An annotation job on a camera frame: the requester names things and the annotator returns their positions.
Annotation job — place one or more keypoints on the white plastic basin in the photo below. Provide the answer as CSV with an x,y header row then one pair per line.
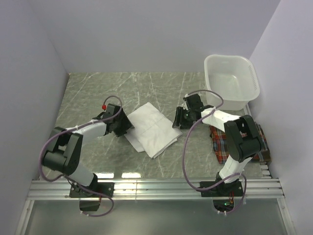
x,y
233,78

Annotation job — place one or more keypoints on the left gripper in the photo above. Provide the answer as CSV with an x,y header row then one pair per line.
x,y
126,124

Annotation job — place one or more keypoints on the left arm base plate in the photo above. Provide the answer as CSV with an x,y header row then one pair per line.
x,y
100,189

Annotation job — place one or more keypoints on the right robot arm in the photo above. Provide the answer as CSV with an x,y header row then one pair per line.
x,y
242,136

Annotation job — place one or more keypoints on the white long sleeve shirt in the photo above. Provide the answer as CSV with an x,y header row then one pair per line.
x,y
152,132

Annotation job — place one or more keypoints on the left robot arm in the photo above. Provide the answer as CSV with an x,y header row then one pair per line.
x,y
63,150

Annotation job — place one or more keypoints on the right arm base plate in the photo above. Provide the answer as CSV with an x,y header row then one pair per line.
x,y
234,189

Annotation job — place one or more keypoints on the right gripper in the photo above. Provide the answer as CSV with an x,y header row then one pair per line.
x,y
180,112

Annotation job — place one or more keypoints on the aluminium mounting rail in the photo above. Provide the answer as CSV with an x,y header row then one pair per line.
x,y
154,189

